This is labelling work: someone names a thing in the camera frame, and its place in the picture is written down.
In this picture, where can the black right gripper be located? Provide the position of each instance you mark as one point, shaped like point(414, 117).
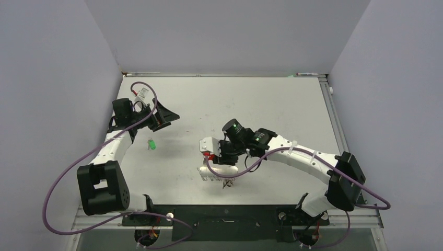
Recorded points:
point(224, 158)

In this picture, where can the black mounting base plate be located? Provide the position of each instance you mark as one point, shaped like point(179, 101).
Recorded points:
point(281, 222)

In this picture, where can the green key tag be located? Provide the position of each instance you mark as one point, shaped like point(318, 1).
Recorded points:
point(151, 144)

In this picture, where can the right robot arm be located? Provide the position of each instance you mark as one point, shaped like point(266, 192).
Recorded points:
point(341, 174)

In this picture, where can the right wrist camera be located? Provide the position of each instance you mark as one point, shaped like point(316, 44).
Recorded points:
point(210, 145)

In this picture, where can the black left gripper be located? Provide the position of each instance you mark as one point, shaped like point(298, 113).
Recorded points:
point(164, 116)

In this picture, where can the steel key holder red handle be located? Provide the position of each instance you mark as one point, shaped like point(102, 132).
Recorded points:
point(207, 175)

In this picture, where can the aluminium frame rail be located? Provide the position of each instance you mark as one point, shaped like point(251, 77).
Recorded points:
point(334, 218)

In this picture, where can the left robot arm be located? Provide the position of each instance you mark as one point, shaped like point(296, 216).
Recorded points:
point(102, 185)

